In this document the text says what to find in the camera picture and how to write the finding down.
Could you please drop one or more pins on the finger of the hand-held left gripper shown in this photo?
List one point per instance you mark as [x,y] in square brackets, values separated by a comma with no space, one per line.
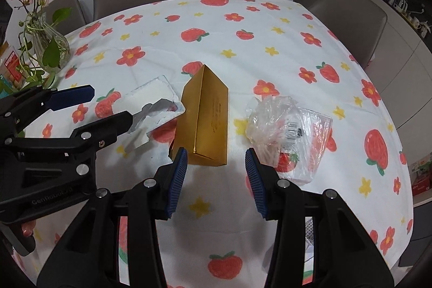
[72,96]
[114,124]

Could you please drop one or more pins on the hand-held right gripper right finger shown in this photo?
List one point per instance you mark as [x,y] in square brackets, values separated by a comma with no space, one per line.
[254,181]

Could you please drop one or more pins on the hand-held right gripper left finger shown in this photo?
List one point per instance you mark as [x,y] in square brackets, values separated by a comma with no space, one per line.
[175,181]

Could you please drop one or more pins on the white torn foam wrapper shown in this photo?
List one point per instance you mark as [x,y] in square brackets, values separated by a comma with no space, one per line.
[152,93]

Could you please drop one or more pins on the gold cardboard box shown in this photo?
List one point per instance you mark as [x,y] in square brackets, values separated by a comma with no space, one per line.
[209,119]

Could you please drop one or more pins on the person's left hand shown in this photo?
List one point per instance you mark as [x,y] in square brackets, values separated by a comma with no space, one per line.
[27,229]

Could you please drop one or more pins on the red and yellow packet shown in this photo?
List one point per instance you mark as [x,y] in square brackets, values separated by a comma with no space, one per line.
[10,67]

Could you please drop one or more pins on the clear plastic bag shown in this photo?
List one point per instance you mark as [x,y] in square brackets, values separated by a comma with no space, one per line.
[297,126]

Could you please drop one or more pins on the white flower print tablecloth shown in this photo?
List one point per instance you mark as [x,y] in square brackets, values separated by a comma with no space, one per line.
[236,48]

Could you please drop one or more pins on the red cardboard box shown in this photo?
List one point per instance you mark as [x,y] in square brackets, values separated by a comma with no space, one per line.
[421,177]

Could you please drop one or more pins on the white kitchen counter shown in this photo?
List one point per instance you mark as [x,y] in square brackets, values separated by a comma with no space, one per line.
[405,72]

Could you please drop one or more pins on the white cup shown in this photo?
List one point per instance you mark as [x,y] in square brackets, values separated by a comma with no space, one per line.
[424,30]

